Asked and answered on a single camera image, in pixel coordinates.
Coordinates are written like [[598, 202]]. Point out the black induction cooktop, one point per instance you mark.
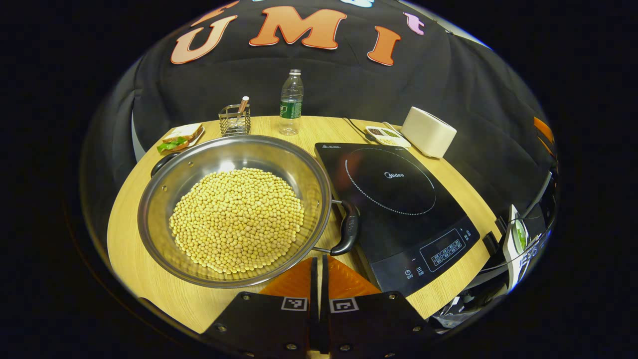
[[398, 199]]

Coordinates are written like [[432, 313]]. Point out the pile of soybeans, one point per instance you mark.
[[234, 219]]

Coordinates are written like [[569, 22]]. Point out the clear plastic water bottle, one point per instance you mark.
[[291, 109]]

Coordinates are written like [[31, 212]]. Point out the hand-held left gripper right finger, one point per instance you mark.
[[369, 324]]

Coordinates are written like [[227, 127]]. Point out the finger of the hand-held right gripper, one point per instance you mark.
[[542, 127]]

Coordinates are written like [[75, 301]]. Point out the copper coloured tube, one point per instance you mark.
[[243, 103]]

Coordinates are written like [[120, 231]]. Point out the sandwich with lettuce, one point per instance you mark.
[[184, 132]]

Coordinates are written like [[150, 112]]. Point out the black backdrop cloth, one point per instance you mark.
[[349, 85]]

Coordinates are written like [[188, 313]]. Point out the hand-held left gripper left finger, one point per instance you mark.
[[271, 324]]

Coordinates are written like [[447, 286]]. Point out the white printed box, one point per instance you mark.
[[513, 249]]

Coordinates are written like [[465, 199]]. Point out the white divided grain dish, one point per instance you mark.
[[386, 137]]

